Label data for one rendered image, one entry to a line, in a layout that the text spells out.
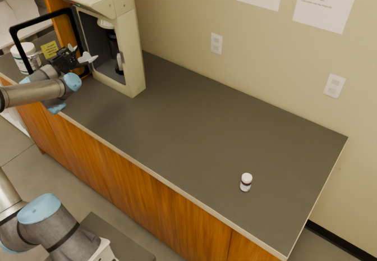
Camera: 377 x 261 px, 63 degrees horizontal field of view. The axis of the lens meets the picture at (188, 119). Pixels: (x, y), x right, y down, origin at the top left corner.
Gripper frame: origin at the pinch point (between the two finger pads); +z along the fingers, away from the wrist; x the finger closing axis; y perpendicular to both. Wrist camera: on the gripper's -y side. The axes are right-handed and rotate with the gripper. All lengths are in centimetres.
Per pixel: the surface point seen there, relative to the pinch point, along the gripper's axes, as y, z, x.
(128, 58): -5.5, 11.6, -14.4
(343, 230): -109, 44, -140
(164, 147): -29, -10, -51
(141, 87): -27.8, 15.3, -14.4
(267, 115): -32, 38, -81
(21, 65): -22, -14, 54
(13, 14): -21, 18, 112
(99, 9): 24.5, 3.2, -14.4
